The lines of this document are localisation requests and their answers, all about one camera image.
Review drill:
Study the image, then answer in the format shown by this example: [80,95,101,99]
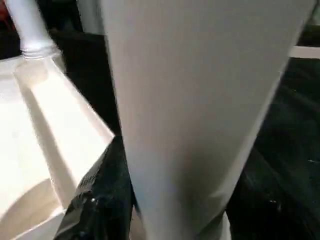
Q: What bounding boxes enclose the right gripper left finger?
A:
[54,135,137,240]

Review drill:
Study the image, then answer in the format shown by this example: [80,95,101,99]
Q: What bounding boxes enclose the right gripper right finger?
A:
[224,146,320,240]

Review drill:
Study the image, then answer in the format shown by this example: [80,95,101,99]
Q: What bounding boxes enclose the black work mat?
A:
[47,27,320,211]

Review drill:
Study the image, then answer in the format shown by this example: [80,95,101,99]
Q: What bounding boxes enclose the white plastic table leg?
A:
[99,0,319,240]
[4,0,59,61]

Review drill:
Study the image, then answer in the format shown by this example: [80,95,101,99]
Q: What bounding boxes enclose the white plastic table top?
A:
[0,52,117,240]

